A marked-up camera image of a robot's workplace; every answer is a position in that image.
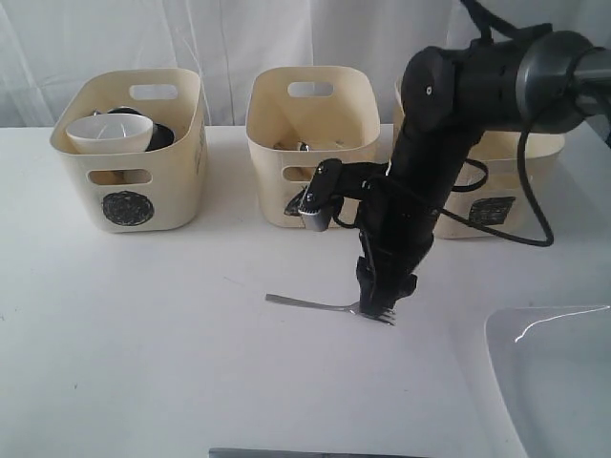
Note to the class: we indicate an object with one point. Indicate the cream bin with circle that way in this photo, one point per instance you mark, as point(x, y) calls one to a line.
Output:
point(139, 191)

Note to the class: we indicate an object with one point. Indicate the white backdrop curtain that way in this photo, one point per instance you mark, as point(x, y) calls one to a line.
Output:
point(49, 49)

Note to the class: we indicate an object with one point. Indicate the white square plate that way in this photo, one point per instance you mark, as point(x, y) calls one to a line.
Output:
point(552, 368)

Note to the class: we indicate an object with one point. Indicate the white ceramic bowl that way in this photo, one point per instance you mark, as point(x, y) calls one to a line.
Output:
point(106, 134)

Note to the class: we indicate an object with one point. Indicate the small steel bowl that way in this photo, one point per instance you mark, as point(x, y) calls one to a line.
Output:
point(162, 137)

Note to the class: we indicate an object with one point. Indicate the steel mug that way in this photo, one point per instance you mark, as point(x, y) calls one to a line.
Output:
point(121, 110)

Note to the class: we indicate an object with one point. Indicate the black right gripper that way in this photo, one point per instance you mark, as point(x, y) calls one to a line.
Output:
point(391, 221)

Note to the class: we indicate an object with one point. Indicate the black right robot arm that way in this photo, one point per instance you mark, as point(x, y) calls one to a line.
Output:
point(547, 84)

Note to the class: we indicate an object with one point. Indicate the steel fork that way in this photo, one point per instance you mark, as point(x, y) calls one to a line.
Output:
point(315, 305)

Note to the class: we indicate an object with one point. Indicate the cream bin with triangle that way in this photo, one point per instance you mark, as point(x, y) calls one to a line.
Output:
point(299, 116)

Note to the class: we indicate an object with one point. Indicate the cream bin with square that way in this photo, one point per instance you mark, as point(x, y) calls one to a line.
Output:
point(500, 203)

